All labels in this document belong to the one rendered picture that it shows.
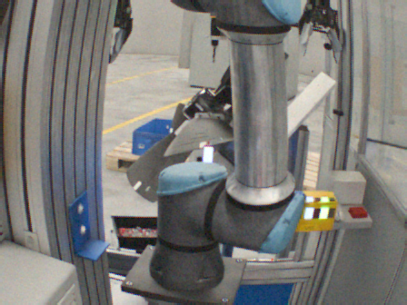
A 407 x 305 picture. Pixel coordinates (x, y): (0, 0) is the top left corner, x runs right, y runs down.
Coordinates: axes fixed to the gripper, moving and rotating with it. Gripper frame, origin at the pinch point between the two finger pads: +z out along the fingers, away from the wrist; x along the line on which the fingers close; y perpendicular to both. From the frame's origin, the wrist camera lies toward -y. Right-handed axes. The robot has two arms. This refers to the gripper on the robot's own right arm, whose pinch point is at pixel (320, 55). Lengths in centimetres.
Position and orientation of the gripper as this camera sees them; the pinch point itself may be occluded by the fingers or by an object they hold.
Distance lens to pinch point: 119.7
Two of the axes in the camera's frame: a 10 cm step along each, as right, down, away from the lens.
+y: -0.2, 2.8, -9.6
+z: -0.7, 9.6, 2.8
